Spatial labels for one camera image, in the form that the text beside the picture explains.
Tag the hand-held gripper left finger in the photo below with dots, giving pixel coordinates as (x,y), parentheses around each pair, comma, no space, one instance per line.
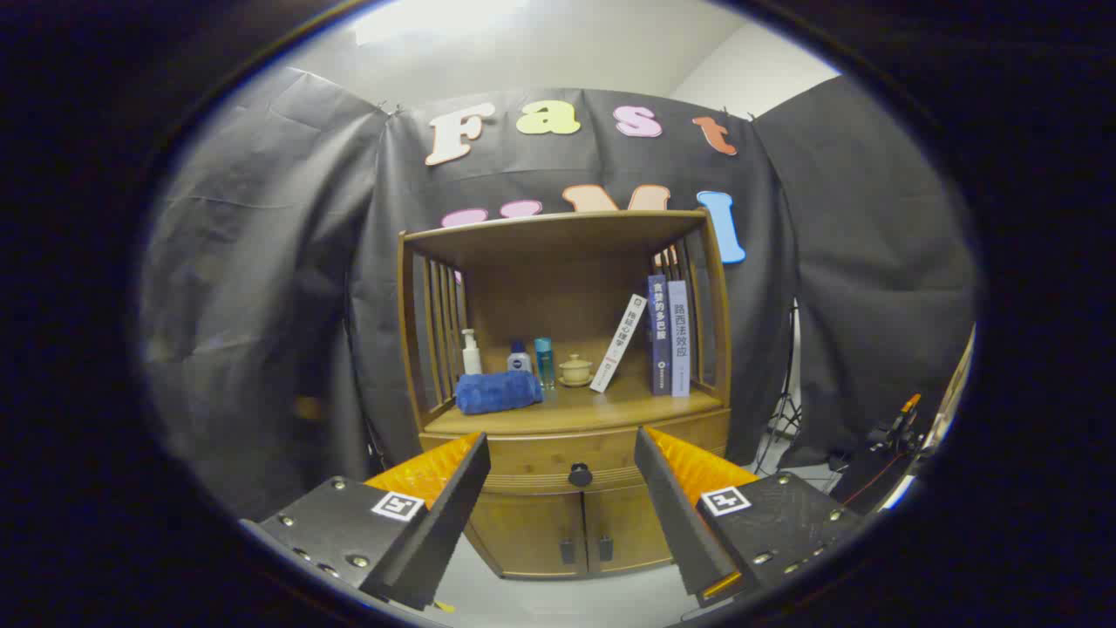
(440,532)

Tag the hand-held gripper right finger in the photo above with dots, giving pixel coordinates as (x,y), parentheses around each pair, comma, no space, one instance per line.
(676,515)

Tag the wooden drawer with black knob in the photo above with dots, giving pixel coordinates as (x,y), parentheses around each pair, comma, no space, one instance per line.
(532,453)

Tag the wooden cabinet door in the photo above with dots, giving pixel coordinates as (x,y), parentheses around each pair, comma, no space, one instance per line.
(628,523)
(532,532)

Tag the wooden countertop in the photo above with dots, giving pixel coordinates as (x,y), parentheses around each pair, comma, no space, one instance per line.
(575,410)

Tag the wooden cabinet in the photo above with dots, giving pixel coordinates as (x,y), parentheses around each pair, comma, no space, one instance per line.
(558,296)

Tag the rolled blue towel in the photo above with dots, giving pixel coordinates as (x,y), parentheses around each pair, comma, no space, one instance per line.
(497,392)

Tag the black tripod stand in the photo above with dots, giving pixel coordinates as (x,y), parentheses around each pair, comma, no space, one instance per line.
(789,410)

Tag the light purple book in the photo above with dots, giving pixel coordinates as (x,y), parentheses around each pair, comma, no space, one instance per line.
(679,340)

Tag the beige lidded ceramic cup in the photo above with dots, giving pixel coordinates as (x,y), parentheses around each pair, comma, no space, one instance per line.
(575,371)

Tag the white pump bottle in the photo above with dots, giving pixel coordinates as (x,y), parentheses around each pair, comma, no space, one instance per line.
(471,356)

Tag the dark blue book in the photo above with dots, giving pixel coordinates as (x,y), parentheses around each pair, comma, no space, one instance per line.
(658,336)

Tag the white book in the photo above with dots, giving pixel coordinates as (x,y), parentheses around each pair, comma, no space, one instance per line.
(619,342)

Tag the white bottle with blue cap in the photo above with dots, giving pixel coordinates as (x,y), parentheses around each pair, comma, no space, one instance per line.
(520,361)

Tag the clear blue bottle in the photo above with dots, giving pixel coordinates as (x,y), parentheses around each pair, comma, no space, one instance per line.
(544,362)

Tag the black device with orange tip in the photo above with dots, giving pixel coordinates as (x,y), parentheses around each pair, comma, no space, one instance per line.
(876,475)

